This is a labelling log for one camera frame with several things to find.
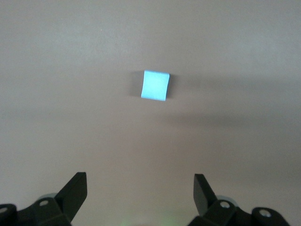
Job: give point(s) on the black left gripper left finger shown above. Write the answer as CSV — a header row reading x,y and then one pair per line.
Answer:
x,y
68,200

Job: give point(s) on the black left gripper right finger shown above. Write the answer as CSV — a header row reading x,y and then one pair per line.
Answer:
x,y
203,197

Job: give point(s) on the light blue foam block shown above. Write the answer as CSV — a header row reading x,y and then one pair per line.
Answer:
x,y
155,86

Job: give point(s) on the brown table cover mat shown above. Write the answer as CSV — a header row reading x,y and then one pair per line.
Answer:
x,y
70,70

